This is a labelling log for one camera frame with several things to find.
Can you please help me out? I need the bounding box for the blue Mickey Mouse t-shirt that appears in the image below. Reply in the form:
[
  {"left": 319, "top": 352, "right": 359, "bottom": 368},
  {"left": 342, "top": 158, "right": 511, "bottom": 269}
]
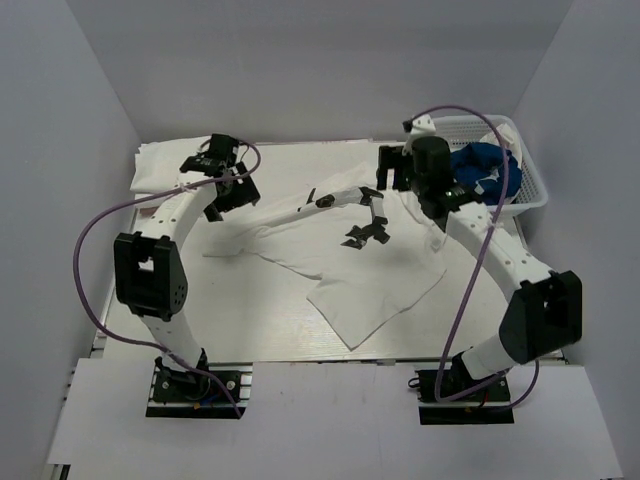
[{"left": 450, "top": 142, "right": 522, "bottom": 205}]

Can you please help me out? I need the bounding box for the white t-shirt green trim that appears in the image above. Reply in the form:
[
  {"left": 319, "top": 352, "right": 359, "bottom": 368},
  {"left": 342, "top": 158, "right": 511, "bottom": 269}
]
[{"left": 479, "top": 123, "right": 523, "bottom": 167}]

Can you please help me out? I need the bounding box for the white t-shirt black print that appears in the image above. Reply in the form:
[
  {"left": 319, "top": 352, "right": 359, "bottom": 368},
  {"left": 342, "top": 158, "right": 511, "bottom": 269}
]
[{"left": 203, "top": 163, "right": 446, "bottom": 349}]

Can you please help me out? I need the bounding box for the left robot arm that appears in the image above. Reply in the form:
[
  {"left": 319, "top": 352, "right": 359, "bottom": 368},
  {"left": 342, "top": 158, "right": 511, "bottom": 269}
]
[{"left": 114, "top": 134, "right": 260, "bottom": 399}]

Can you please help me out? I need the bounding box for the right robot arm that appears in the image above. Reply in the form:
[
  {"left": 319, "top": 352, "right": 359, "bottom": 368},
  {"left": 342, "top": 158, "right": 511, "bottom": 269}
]
[{"left": 377, "top": 136, "right": 583, "bottom": 399}]

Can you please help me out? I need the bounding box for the folded white t-shirt stack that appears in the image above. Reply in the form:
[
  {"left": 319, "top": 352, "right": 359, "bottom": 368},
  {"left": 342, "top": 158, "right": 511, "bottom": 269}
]
[{"left": 130, "top": 136, "right": 208, "bottom": 194}]

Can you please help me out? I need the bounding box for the white plastic laundry basket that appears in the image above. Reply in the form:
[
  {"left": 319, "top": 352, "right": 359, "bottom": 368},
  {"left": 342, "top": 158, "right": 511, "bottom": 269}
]
[{"left": 433, "top": 114, "right": 548, "bottom": 218}]

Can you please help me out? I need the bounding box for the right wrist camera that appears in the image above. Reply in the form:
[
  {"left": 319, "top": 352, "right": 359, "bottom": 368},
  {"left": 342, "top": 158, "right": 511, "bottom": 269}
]
[{"left": 402, "top": 114, "right": 436, "bottom": 138}]

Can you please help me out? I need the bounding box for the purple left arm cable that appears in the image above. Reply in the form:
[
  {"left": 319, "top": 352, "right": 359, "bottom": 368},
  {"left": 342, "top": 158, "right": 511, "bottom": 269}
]
[{"left": 74, "top": 140, "right": 263, "bottom": 419}]

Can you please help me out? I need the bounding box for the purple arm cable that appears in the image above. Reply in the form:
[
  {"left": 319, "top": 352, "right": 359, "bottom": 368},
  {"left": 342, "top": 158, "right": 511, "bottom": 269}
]
[
  {"left": 74, "top": 140, "right": 263, "bottom": 419},
  {"left": 402, "top": 104, "right": 541, "bottom": 409}
]

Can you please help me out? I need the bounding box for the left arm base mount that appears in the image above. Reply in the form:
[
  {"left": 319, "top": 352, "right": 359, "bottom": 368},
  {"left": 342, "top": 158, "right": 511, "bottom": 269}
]
[{"left": 145, "top": 357, "right": 253, "bottom": 420}]

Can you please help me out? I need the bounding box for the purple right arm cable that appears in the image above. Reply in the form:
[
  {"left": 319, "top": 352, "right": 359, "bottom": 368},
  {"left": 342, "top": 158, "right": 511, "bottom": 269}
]
[{"left": 402, "top": 104, "right": 541, "bottom": 409}]

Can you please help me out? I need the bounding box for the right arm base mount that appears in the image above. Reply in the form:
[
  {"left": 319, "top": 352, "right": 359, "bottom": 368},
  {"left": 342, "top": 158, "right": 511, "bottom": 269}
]
[{"left": 410, "top": 367, "right": 516, "bottom": 427}]

